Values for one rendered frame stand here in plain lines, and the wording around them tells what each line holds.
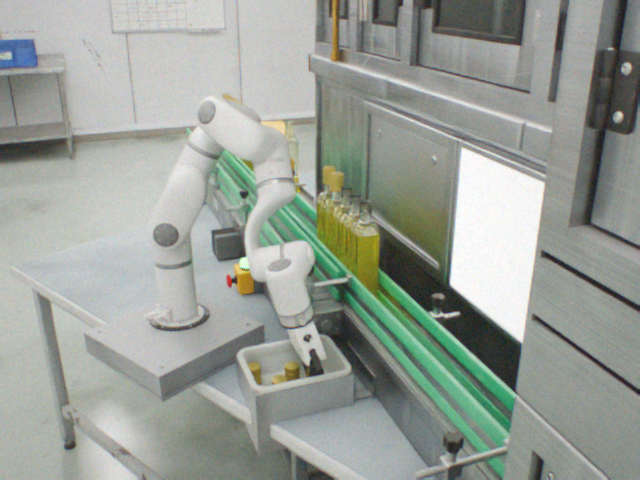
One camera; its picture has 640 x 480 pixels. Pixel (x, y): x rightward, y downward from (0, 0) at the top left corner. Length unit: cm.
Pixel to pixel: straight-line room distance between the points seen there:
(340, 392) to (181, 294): 48
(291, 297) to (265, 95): 639
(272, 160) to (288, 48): 627
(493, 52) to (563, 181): 78
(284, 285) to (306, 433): 32
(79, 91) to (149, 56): 82
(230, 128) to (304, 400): 60
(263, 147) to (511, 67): 52
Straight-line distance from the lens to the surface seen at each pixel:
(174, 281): 162
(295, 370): 147
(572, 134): 56
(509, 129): 122
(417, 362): 130
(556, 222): 58
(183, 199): 148
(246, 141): 136
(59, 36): 727
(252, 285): 191
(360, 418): 143
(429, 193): 149
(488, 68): 134
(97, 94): 734
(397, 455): 134
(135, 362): 154
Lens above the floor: 162
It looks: 23 degrees down
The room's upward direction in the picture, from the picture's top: straight up
